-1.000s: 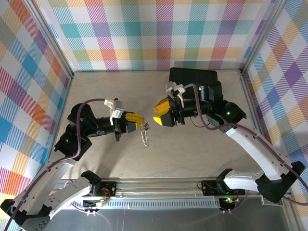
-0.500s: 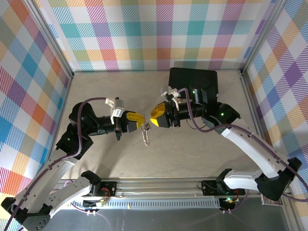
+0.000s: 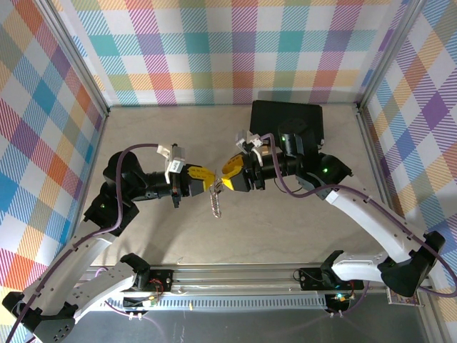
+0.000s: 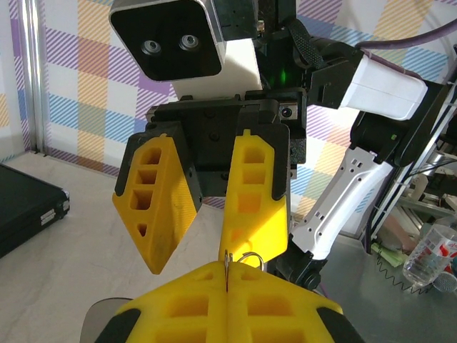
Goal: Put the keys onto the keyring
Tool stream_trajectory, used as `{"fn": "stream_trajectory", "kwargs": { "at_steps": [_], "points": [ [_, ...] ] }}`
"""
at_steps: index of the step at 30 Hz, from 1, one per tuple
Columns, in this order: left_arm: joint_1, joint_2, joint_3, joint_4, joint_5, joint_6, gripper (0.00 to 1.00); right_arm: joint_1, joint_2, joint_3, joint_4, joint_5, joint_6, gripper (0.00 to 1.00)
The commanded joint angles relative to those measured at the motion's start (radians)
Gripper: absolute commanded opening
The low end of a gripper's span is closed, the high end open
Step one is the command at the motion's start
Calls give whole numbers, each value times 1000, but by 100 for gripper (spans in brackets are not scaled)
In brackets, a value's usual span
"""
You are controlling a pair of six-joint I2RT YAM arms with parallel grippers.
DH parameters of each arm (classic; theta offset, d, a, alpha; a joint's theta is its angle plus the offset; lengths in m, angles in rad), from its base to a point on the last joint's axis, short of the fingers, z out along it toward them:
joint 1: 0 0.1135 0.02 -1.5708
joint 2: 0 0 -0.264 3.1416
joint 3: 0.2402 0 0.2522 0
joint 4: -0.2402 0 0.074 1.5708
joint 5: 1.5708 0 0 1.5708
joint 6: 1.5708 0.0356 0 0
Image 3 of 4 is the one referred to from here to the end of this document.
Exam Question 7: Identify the clear beaded keychain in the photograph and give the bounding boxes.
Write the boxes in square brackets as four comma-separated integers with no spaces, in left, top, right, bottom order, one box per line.
[209,180,225,219]

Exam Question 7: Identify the black hard case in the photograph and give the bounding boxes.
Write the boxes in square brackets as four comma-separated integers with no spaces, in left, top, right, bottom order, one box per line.
[248,99,325,147]

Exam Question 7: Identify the black controller board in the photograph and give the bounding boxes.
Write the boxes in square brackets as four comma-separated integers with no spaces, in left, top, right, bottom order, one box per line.
[123,295,161,310]
[326,292,354,312]

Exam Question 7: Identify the grey metal sheet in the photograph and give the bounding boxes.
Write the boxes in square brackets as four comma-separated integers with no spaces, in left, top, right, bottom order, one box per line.
[34,295,442,343]

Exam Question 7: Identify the colourful printed card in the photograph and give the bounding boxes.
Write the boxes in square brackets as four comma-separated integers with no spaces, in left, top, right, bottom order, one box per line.
[386,289,422,307]

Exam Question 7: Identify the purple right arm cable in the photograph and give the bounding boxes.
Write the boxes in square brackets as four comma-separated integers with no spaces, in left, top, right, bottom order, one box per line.
[262,134,457,317]

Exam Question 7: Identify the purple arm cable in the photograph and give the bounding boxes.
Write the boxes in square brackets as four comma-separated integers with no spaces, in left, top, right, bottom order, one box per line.
[5,142,161,343]
[262,134,457,317]

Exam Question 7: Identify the aluminium frame bar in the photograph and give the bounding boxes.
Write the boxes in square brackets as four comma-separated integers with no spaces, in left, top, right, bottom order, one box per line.
[71,110,111,237]
[355,105,428,240]

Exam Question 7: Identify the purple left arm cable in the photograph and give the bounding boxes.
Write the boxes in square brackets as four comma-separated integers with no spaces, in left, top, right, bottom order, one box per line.
[5,142,161,343]

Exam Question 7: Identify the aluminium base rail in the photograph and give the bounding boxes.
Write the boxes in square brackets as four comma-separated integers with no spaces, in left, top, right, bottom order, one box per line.
[109,262,435,297]

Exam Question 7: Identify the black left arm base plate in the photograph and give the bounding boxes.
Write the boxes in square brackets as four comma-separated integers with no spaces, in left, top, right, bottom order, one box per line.
[149,269,175,292]

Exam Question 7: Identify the perforated grey cable duct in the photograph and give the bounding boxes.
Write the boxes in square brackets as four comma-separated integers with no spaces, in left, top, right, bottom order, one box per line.
[76,295,329,310]

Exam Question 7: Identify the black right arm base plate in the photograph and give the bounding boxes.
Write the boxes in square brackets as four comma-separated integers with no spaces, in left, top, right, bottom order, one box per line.
[298,267,365,291]

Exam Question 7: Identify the aluminium frame post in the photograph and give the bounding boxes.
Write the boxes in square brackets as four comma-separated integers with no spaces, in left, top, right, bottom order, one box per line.
[34,0,111,119]
[355,0,429,114]

